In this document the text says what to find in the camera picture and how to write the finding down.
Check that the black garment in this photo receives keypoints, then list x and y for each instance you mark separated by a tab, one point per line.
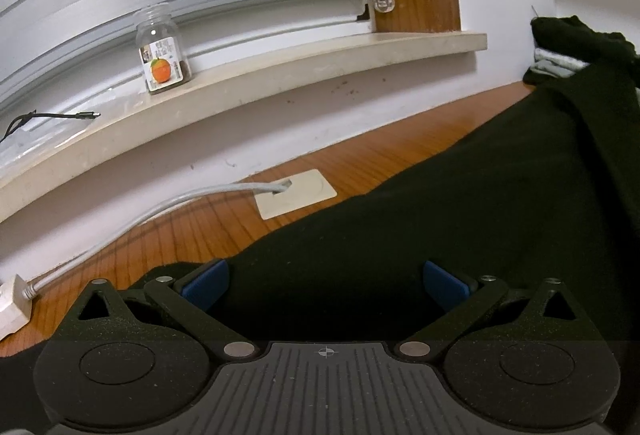
537	77
575	35
450	215

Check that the white power strip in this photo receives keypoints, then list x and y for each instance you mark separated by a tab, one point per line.
12	305

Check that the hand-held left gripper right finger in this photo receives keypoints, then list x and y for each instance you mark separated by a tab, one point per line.
445	282

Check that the clear plastic wrapper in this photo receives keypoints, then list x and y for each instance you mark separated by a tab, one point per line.
50	150

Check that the folded black garment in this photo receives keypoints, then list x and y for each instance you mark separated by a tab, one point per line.
575	35
537	77

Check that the glass jar with orange label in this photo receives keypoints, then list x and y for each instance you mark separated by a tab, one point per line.
160	45

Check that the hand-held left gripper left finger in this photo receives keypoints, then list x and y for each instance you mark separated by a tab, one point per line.
205	282

